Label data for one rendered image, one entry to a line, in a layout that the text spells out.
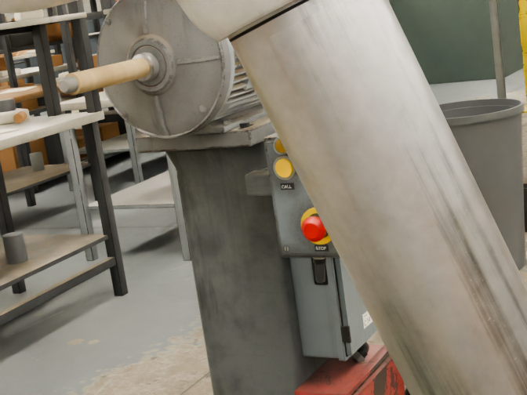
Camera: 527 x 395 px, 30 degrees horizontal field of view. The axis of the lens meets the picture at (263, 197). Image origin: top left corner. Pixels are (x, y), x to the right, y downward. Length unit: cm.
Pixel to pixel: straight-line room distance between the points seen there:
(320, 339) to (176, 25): 64
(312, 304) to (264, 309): 9
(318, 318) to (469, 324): 123
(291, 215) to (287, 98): 97
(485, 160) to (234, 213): 251
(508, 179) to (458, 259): 369
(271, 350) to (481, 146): 247
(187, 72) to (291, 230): 31
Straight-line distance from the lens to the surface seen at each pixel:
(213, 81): 160
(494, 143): 422
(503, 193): 429
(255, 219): 179
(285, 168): 153
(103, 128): 914
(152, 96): 165
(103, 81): 151
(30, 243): 492
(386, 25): 60
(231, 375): 193
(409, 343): 63
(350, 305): 182
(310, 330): 185
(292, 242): 157
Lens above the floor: 134
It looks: 12 degrees down
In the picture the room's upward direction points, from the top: 8 degrees counter-clockwise
